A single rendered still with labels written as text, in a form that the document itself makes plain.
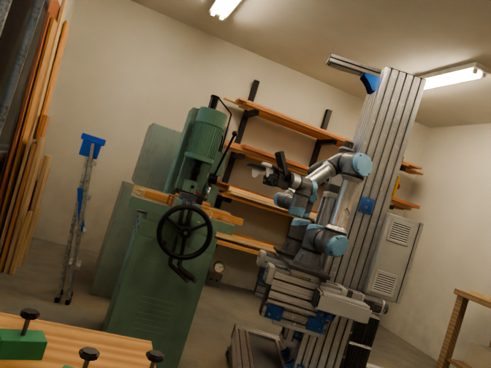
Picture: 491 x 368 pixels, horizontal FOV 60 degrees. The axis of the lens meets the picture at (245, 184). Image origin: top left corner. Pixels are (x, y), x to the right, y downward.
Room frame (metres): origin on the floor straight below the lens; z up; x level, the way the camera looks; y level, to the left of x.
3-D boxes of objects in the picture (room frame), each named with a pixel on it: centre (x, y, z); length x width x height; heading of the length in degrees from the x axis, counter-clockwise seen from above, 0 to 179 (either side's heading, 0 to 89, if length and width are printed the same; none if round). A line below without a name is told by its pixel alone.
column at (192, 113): (2.83, 0.38, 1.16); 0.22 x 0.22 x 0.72; 15
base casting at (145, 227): (2.67, 0.34, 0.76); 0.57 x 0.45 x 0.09; 15
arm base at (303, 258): (2.30, -0.44, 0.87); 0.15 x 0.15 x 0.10
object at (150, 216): (2.49, 0.29, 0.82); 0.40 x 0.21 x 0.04; 105
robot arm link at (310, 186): (2.06, -0.27, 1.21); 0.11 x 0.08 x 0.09; 118
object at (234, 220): (2.56, 0.25, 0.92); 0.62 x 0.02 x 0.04; 105
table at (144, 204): (2.44, 0.29, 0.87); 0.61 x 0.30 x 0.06; 105
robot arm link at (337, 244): (2.18, -0.51, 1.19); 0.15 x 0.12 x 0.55; 28
